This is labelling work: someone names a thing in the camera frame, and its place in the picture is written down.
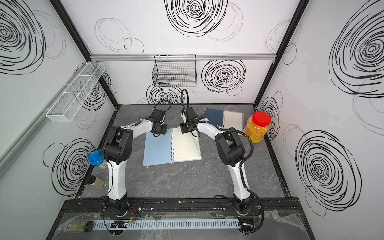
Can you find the dark blue spiral notebook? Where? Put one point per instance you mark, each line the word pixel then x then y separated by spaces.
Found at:
pixel 225 119

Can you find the cornflakes jar with red lid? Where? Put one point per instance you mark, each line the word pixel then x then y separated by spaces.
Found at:
pixel 257 126

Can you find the black corner frame post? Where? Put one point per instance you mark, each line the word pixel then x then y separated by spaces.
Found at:
pixel 282 47

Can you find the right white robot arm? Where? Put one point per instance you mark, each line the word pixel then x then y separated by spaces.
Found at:
pixel 231 151

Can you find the white mesh wall shelf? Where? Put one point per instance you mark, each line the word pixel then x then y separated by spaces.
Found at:
pixel 83 91

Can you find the white slotted cable duct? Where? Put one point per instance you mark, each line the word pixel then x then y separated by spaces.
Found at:
pixel 181 224

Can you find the small black cap bottle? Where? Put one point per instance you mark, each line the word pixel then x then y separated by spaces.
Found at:
pixel 95 182

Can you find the left black frame post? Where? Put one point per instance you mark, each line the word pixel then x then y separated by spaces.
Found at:
pixel 66 20

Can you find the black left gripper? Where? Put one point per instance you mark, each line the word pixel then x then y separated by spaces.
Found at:
pixel 165 130

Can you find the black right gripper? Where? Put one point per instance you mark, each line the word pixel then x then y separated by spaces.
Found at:
pixel 183 128

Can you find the black wire basket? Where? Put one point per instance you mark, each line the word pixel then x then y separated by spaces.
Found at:
pixel 175 73

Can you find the blue lid snack cup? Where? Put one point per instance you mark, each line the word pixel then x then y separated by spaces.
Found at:
pixel 97 159

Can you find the light blue spiral notebook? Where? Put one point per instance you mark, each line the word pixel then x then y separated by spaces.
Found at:
pixel 173 147

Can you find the aluminium wall rail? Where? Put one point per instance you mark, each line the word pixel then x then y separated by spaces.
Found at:
pixel 183 57

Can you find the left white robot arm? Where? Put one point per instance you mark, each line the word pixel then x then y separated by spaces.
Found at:
pixel 117 149

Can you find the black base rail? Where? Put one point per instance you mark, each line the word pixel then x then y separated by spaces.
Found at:
pixel 138 207

